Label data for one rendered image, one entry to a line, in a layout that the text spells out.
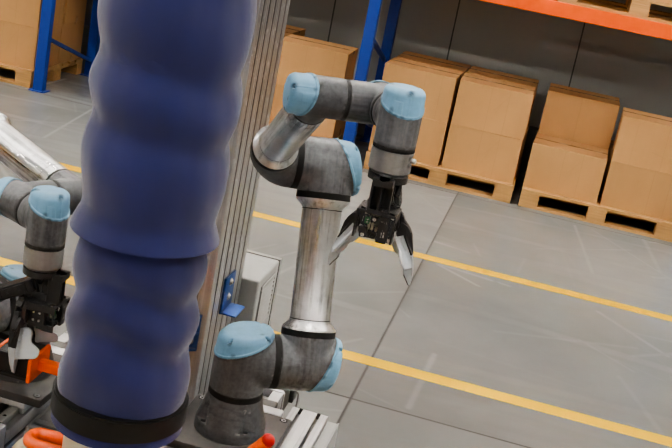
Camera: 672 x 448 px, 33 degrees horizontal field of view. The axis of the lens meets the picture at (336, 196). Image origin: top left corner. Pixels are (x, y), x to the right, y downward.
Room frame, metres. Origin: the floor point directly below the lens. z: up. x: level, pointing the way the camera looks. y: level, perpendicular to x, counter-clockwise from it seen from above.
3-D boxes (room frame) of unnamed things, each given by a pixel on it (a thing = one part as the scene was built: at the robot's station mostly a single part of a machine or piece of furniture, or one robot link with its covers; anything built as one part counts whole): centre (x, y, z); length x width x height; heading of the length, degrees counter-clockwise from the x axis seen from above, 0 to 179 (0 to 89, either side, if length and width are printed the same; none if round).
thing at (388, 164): (1.90, -0.09, 1.74); 0.08 x 0.08 x 0.05
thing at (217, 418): (2.16, 0.13, 1.09); 0.15 x 0.15 x 0.10
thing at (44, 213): (2.00, 0.53, 1.48); 0.09 x 0.08 x 0.11; 51
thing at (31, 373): (2.00, 0.55, 1.18); 0.09 x 0.08 x 0.05; 171
